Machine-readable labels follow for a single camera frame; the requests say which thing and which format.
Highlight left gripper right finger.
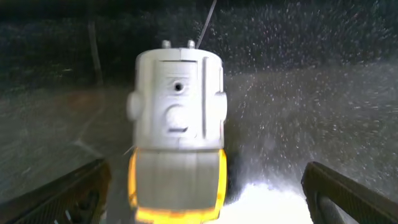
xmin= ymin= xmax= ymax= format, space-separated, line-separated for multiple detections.
xmin=300 ymin=161 xmax=398 ymax=224

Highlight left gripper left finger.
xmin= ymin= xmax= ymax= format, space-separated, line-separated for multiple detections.
xmin=0 ymin=157 xmax=112 ymax=224

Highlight grey and yellow toy truck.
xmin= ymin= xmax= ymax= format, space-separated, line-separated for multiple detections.
xmin=126 ymin=39 xmax=228 ymax=224

